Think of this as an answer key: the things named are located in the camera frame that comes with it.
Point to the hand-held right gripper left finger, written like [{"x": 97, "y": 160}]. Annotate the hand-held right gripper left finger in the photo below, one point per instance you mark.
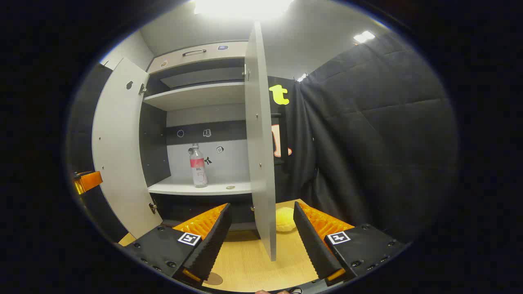
[{"x": 212, "y": 245}]

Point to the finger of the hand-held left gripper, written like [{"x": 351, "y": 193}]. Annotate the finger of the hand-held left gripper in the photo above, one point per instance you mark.
[{"x": 88, "y": 181}]

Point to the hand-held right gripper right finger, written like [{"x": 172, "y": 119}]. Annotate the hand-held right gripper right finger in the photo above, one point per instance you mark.
[{"x": 312, "y": 245}]

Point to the round brown coaster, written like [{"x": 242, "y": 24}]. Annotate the round brown coaster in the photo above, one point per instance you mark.
[{"x": 215, "y": 279}]

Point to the clear bottle with pink label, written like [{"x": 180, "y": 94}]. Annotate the clear bottle with pink label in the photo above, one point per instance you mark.
[{"x": 198, "y": 167}]

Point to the metal door hinge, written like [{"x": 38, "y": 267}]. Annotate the metal door hinge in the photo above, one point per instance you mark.
[
  {"x": 153, "y": 207},
  {"x": 246, "y": 73},
  {"x": 142, "y": 88}
]

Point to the grey cabinet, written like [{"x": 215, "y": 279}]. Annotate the grey cabinet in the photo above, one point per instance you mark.
[{"x": 196, "y": 96}]

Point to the yellow plush toy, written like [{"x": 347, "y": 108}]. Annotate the yellow plush toy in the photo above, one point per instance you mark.
[{"x": 284, "y": 220}]

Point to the small ceiling light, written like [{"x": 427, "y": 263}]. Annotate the small ceiling light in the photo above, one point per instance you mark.
[
  {"x": 363, "y": 36},
  {"x": 302, "y": 77}
]

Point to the large ceiling light panel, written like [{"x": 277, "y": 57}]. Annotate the large ceiling light panel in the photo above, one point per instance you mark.
[{"x": 243, "y": 8}]

